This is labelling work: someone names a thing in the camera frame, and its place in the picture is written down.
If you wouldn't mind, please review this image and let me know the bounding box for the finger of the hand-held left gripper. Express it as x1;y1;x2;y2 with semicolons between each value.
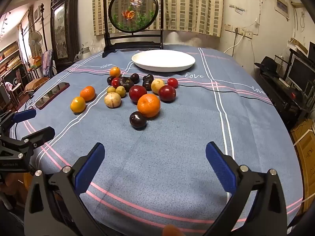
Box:
0;109;37;134
21;126;56;151

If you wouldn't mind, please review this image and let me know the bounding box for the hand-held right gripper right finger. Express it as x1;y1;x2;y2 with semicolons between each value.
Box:
205;141;288;236

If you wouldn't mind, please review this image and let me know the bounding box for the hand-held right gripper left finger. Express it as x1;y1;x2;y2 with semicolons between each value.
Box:
23;142;106;236

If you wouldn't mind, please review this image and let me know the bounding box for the yellow orange tomato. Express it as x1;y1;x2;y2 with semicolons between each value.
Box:
70;97;86;113

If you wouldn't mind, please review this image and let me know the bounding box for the mottled tan passion fruit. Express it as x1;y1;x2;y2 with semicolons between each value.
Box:
104;92;122;108

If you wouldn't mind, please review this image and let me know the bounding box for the large orange mandarin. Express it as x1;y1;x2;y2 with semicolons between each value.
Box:
137;94;161;118

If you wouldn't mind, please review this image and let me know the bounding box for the red plum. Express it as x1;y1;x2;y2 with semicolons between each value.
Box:
158;85;177;103
129;85;147;103

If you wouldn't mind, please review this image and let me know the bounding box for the smooth yellow round fruit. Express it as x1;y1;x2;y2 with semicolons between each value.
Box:
151;79;165;94

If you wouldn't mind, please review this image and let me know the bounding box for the white plate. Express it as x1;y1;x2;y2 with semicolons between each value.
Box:
131;50;196;73

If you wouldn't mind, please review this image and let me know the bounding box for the person's right hand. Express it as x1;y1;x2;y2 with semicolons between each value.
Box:
163;225;184;236

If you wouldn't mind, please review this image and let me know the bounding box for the chair with brown cushion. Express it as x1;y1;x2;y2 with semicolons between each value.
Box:
23;77;51;91

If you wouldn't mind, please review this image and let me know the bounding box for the long black glossy device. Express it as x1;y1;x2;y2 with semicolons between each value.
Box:
34;82;70;110

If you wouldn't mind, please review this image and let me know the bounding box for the blue striped tablecloth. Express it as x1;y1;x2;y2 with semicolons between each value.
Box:
10;45;304;234

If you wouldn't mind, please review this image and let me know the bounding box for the wooden bookshelf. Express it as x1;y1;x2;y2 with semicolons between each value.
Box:
0;41;25;79

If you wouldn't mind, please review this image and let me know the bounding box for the white standing fan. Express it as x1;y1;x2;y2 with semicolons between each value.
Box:
28;30;43;59

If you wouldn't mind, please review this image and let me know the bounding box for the white kettle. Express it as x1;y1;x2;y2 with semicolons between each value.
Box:
75;45;92;62

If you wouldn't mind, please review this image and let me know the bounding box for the dark wooden coat stand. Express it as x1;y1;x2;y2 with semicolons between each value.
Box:
39;3;48;52

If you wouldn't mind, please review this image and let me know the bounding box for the dark brown water chestnut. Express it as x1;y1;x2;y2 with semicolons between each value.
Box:
119;77;134;92

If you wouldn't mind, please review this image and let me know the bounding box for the dark wooden framed panel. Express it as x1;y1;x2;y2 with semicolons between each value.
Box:
50;0;80;65

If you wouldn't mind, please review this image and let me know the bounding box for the black desk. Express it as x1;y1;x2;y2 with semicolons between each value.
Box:
256;72;313;129

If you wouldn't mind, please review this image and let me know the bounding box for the black hat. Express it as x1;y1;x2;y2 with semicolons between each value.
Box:
254;56;281;75

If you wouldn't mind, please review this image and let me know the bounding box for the black monitor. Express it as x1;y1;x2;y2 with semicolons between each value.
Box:
287;54;315;89

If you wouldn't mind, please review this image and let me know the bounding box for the round goldfish screen black stand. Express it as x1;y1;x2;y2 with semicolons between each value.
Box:
102;0;165;59

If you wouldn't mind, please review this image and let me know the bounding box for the checked beige curtain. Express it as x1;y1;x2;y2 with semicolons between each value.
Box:
92;0;224;38

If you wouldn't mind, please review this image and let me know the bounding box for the white power cable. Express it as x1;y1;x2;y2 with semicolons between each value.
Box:
223;31;245;53

